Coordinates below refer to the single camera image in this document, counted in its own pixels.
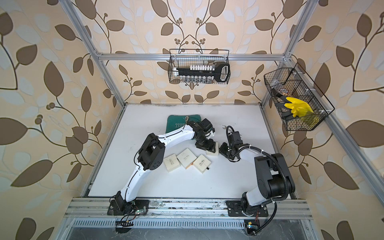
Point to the cream jewelry box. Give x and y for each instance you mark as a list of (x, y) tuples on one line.
[(171, 162), (215, 152), (186, 158), (202, 164)]

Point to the right black wire basket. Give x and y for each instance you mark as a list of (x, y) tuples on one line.
[(294, 82)]

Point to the black socket holder tool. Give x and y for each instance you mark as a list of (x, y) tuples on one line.
[(218, 72)]

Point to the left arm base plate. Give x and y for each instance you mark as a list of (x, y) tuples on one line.
[(137, 207)]

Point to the black pliers in basket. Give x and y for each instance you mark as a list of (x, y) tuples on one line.
[(285, 112)]

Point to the green plastic tool case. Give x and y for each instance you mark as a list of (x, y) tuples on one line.
[(175, 122)]

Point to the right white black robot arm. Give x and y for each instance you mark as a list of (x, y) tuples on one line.
[(274, 179)]

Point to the aluminium front rail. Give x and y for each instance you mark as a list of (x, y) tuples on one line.
[(186, 209)]

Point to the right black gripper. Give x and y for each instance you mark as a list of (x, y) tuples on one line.
[(222, 150)]

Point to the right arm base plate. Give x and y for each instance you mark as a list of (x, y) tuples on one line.
[(240, 209)]

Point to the black wire basket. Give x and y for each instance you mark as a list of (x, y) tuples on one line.
[(294, 82), (190, 57)]

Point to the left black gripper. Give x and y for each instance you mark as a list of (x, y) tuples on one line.
[(210, 147)]

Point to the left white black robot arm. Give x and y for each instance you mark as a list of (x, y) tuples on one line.
[(151, 154)]

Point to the yellow rubber glove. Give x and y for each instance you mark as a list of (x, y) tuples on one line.
[(299, 108)]

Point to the back black wire basket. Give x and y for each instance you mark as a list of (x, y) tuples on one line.
[(190, 57)]

